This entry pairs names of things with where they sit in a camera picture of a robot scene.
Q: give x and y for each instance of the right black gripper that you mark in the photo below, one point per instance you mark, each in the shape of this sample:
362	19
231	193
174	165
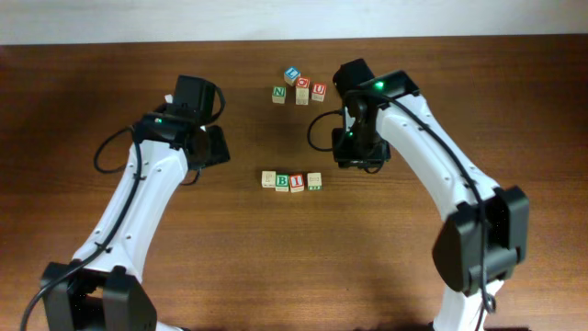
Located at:
344	157

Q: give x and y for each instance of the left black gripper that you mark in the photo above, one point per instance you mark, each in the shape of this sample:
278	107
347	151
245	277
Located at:
218	149

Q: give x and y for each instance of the green-sided plain wooden block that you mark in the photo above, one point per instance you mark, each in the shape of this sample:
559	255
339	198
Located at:
314	181

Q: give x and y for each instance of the yellow-sided plain wooden block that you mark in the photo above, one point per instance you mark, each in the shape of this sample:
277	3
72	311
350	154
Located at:
268	179

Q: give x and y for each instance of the red I wooden block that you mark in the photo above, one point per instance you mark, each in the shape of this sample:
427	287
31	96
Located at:
296	183

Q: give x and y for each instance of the green B wooden block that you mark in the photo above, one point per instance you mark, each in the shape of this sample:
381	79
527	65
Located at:
282	183

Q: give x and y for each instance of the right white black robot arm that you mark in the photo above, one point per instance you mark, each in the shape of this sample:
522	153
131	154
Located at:
484	233

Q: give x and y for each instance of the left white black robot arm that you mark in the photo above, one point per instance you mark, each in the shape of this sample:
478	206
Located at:
100	289

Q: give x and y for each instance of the red U wooden block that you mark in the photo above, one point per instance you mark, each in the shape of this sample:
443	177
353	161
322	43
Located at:
318	92

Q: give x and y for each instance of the red C wooden block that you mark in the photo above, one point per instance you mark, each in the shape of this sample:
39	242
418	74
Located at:
302	90

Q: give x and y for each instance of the green N wooden block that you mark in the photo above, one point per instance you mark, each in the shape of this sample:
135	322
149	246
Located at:
279	94

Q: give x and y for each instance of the blue L wooden block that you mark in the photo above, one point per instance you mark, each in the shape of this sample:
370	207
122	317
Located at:
291	75

